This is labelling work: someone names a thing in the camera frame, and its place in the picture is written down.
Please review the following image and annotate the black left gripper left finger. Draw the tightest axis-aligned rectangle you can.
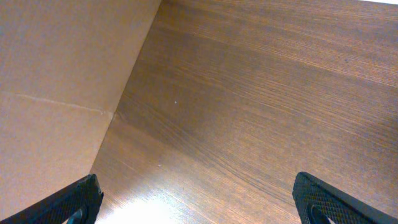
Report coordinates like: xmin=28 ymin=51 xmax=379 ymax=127
xmin=1 ymin=174 xmax=104 ymax=224

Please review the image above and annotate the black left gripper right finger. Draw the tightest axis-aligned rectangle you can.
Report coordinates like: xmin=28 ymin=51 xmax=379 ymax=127
xmin=292 ymin=172 xmax=397 ymax=224

